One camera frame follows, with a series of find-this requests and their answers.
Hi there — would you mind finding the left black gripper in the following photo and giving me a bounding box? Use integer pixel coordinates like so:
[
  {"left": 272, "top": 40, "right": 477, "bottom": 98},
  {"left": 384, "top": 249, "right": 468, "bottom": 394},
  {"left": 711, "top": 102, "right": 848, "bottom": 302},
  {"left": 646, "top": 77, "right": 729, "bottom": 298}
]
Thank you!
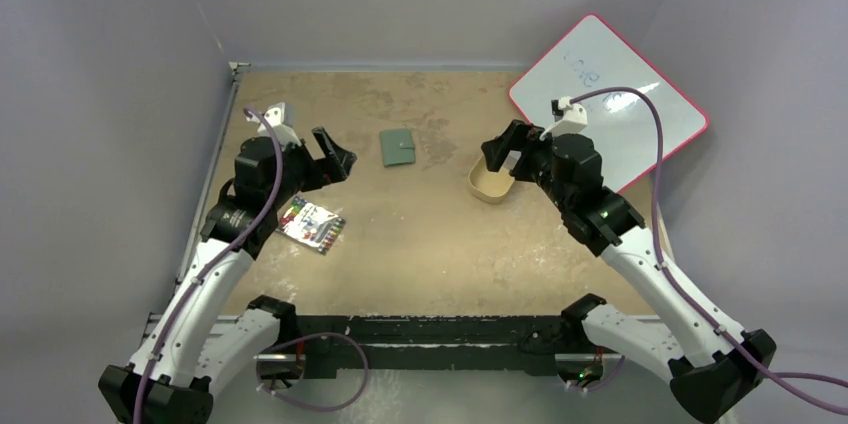
[{"left": 268, "top": 128, "right": 354, "bottom": 209}]

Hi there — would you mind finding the green card holder wallet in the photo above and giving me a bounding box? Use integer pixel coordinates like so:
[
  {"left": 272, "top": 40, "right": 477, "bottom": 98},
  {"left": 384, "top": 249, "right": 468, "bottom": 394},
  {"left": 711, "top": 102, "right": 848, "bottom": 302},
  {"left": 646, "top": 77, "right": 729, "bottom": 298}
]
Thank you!
[{"left": 379, "top": 128, "right": 416, "bottom": 167}]

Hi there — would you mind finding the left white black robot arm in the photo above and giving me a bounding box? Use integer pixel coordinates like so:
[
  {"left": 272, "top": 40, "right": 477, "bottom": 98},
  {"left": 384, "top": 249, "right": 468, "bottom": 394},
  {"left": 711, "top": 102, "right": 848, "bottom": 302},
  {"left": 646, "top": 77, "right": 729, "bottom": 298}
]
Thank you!
[{"left": 98, "top": 127, "right": 357, "bottom": 423}]

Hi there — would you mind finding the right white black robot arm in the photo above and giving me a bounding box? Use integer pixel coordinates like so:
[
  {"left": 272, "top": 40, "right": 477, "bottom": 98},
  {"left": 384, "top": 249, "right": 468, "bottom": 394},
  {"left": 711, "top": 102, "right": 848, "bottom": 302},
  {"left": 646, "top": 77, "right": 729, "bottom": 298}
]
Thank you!
[{"left": 481, "top": 120, "right": 776, "bottom": 423}]

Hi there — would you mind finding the beige oval tray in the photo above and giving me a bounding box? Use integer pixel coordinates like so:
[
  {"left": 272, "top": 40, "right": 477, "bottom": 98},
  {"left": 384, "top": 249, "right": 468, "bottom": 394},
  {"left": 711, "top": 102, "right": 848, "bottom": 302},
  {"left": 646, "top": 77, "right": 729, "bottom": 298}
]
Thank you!
[{"left": 467, "top": 156, "right": 515, "bottom": 204}]

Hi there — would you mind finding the colourful marker pack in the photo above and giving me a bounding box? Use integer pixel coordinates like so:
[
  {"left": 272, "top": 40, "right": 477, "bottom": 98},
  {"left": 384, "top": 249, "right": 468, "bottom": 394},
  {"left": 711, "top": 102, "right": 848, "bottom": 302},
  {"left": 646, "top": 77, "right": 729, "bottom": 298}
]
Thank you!
[{"left": 276, "top": 196, "right": 347, "bottom": 255}]

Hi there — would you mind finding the pink framed whiteboard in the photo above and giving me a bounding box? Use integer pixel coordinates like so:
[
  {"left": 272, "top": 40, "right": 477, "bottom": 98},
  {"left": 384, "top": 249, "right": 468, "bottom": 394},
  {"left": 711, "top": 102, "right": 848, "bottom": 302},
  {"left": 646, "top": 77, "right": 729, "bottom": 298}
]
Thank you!
[{"left": 508, "top": 14, "right": 709, "bottom": 191}]

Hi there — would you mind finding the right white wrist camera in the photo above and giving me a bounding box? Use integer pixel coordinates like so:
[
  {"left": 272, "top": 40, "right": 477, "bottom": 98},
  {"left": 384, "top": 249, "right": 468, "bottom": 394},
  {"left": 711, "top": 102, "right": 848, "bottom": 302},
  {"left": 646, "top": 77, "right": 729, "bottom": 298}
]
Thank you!
[{"left": 546, "top": 96, "right": 588, "bottom": 138}]

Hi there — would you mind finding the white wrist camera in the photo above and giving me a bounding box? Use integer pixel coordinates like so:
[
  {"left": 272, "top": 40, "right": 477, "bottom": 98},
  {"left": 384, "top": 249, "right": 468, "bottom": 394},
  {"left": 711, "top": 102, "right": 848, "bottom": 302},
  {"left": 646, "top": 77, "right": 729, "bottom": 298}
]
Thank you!
[
  {"left": 257, "top": 102, "right": 299, "bottom": 146},
  {"left": 546, "top": 96, "right": 588, "bottom": 138}
]

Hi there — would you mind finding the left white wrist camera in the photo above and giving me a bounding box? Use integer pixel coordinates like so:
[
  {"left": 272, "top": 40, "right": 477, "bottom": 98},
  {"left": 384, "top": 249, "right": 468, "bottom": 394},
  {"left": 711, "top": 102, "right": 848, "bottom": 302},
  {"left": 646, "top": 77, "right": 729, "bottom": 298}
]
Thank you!
[{"left": 257, "top": 102, "right": 299, "bottom": 146}]

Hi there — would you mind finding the aluminium rail frame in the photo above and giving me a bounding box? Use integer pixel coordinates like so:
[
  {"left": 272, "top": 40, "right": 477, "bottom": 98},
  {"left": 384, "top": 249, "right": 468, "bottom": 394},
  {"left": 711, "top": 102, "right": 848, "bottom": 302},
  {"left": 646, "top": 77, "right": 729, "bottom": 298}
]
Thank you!
[{"left": 142, "top": 62, "right": 256, "bottom": 338}]

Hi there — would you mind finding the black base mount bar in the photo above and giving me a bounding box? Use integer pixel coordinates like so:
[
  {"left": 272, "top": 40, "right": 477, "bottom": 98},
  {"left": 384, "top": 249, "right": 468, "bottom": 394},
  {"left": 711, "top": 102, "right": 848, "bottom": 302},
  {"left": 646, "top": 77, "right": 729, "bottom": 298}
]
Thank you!
[{"left": 281, "top": 315, "right": 596, "bottom": 379}]

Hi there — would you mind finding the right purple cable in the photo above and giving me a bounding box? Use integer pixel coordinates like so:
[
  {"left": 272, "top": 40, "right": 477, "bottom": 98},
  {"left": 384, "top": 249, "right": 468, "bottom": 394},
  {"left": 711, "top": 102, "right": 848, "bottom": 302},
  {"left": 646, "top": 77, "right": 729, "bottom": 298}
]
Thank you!
[{"left": 569, "top": 87, "right": 848, "bottom": 402}]

